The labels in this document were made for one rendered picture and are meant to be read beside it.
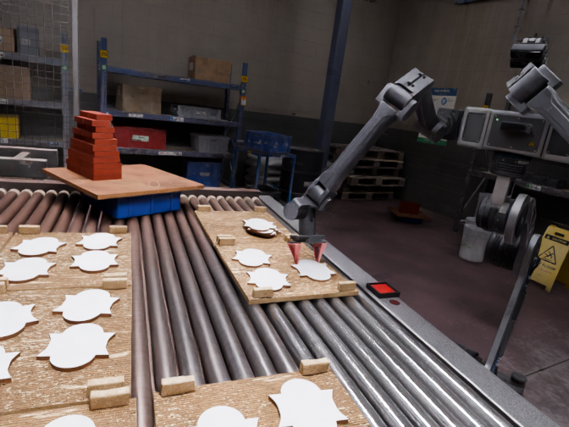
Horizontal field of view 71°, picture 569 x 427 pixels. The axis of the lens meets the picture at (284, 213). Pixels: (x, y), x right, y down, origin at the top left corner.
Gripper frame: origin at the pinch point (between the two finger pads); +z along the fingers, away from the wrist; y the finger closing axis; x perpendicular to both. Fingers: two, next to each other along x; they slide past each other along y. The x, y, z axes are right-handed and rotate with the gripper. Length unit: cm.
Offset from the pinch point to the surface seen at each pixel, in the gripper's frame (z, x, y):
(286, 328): 11.7, -29.8, -20.3
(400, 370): 18, -49, -1
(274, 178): -66, 436, 162
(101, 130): -50, 60, -64
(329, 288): 6.0, -15.7, -0.1
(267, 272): 1.7, -5.1, -15.9
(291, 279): 3.7, -8.5, -9.4
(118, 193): -24, 45, -58
